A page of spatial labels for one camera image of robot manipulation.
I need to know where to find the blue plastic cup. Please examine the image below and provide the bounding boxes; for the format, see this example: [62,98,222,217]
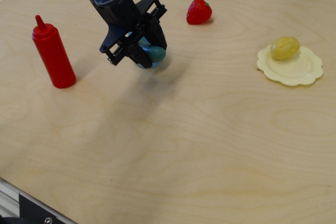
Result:
[127,31,166,69]

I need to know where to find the green toy cucumber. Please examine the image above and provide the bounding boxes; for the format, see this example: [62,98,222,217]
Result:
[142,45,166,63]

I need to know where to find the yellow toy potato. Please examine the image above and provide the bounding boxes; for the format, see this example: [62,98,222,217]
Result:
[270,36,300,60]

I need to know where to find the cream scalloped plate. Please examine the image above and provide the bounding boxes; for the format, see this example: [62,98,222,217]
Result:
[257,45,323,87]

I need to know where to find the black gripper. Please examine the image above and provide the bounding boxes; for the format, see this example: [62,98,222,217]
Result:
[89,0,167,69]

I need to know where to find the black corner bracket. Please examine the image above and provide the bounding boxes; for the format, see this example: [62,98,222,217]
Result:
[19,193,74,223]

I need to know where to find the aluminium table frame rail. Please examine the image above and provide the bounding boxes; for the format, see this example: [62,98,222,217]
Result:
[0,177,79,224]

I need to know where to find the red ketchup bottle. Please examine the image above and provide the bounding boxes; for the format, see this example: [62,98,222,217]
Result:
[31,15,76,89]

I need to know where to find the red toy strawberry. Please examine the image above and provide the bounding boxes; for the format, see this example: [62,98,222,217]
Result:
[186,0,212,25]

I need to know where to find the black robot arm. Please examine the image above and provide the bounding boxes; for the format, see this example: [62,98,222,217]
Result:
[89,0,167,69]

